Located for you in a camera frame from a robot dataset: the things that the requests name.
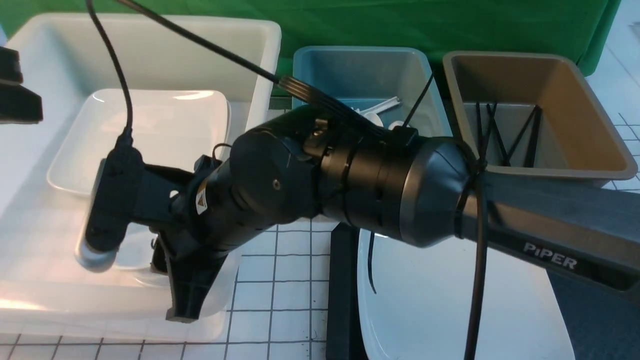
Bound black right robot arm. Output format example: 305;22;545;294
132;105;639;322

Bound large white plastic tub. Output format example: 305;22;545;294
1;13;273;342

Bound white small bowl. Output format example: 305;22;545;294
73;159;169;288

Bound black chopstick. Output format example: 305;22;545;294
521;105;542;168
475;101;486;161
486;101;511;167
503;105;538;167

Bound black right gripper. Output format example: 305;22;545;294
132;155;236;322

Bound large white square plate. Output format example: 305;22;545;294
357;230;575;360

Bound green cloth backdrop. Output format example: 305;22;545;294
1;0;620;100

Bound brown plastic bin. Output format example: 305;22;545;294
442;51;638;186

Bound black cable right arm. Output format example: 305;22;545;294
85;0;491;360

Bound stacked white plates in tub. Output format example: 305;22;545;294
46;88;231;196

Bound black serving tray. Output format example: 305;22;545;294
326;224;639;360

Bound teal plastic bin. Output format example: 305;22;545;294
292;46;452;137

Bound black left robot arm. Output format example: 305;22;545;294
0;47;44;125

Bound white spoon centre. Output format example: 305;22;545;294
362;112;385;128

